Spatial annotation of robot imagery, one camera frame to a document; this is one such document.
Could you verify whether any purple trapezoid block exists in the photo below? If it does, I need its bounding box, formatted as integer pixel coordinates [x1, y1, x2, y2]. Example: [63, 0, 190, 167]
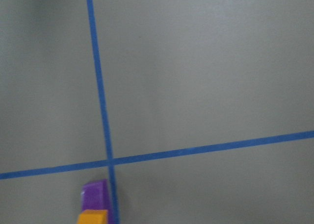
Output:
[81, 179, 114, 224]

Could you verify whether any orange trapezoid block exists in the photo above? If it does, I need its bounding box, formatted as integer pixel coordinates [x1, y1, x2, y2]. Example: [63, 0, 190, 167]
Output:
[77, 210, 108, 224]

